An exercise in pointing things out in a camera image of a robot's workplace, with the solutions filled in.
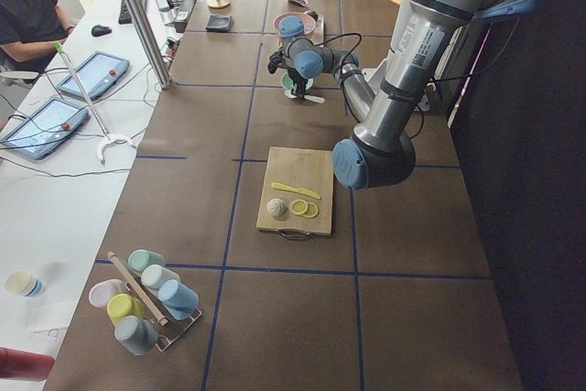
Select white stick with hook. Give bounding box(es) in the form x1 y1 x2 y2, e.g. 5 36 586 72
53 41 136 165

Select person in black shirt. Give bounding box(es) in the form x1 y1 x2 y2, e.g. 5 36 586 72
1 0 76 73

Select aluminium frame post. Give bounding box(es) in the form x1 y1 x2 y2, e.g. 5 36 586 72
125 0 172 90

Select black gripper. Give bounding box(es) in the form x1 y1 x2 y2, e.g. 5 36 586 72
267 48 307 99

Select pink cup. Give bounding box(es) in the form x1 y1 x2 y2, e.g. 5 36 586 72
88 278 126 309

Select yellow cup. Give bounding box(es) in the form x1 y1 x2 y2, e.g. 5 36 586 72
106 293 146 326

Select grey folded cloth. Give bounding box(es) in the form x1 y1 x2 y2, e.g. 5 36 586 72
205 14 233 33

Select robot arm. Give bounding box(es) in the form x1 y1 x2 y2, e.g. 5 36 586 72
267 0 537 190

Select white plastic spoon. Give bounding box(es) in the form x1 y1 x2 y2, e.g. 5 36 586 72
284 90 325 104

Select teach pendant tablet near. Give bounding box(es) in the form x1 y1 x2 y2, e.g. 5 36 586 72
1 96 89 160

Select green lime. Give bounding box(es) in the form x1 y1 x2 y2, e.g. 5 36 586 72
306 10 319 20

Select wooden cutting board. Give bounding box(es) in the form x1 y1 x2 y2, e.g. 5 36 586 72
256 147 334 235

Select grey cup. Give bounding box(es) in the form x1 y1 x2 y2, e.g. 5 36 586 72
114 315 158 356

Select paper cup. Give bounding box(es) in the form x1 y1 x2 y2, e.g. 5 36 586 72
5 270 44 298

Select white cup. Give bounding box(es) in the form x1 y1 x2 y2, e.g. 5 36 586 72
141 264 180 291

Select pink bowl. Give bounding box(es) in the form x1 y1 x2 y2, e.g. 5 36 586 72
274 12 317 38

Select metal cutting board handle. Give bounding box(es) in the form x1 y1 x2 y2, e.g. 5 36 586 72
277 230 313 241

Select wooden rack rod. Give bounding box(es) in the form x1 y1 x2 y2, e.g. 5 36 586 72
107 252 169 327

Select teach pendant tablet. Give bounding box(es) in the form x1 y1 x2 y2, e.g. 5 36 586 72
76 51 130 101
1 96 89 160

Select mint green cup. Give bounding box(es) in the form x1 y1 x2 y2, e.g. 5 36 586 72
127 249 167 276

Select beige plastic tray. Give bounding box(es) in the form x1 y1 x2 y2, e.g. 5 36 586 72
311 15 325 46

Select lemon slice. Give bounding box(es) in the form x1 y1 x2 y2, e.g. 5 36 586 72
302 201 320 219
289 199 309 215

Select white wire cup rack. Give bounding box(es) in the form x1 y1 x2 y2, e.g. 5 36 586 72
145 301 201 352

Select mint green bowl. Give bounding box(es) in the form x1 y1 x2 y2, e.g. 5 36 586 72
280 73 313 92

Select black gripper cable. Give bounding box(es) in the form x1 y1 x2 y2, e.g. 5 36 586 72
315 32 364 85

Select black computer mouse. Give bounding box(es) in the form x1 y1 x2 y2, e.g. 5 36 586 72
91 25 112 38

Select teach pendant tablet far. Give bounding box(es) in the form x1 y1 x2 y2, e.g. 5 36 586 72
76 51 130 101

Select yellow plastic knife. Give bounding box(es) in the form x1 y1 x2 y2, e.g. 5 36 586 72
271 181 321 200

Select red object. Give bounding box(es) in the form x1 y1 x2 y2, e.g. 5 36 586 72
1 347 55 382

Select light blue cup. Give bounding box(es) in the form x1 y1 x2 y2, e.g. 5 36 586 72
157 279 199 320

